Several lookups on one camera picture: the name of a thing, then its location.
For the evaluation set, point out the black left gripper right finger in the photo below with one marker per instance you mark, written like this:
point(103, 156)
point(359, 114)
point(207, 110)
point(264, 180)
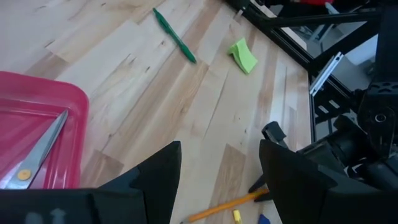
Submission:
point(298, 193)

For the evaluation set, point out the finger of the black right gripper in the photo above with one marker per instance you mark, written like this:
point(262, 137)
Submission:
point(261, 184)
point(273, 130)

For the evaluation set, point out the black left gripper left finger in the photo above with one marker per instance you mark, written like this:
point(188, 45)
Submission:
point(140, 199)

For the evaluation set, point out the yellow pencil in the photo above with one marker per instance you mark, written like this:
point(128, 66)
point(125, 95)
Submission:
point(217, 208)

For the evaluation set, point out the green sticky note pad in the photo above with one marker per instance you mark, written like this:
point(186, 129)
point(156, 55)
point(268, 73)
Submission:
point(244, 57)

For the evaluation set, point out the silver scissors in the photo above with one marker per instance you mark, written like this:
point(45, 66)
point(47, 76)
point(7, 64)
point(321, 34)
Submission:
point(40, 149)

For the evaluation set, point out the green pen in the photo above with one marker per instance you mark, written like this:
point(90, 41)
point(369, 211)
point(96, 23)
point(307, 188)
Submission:
point(174, 35)

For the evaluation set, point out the blue eraser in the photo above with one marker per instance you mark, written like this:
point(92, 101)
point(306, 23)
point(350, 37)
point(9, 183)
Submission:
point(263, 219)

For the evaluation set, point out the small yellow eraser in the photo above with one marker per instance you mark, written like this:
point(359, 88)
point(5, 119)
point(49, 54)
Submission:
point(237, 217)

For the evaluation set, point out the pink plastic pencil box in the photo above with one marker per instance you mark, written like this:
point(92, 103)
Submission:
point(37, 90)

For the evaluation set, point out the silver aluminium rail piece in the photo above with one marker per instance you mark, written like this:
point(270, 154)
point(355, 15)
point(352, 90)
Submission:
point(326, 73)

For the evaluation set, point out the black aluminium table frame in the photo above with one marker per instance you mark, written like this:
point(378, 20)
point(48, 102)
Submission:
point(311, 20)

